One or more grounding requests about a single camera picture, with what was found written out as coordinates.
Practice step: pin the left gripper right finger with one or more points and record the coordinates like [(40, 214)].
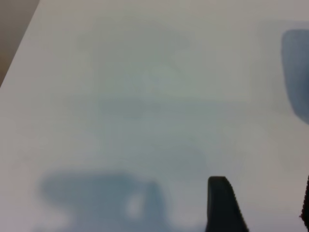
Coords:
[(306, 217)]

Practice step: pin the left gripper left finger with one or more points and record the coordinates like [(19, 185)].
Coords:
[(222, 210)]

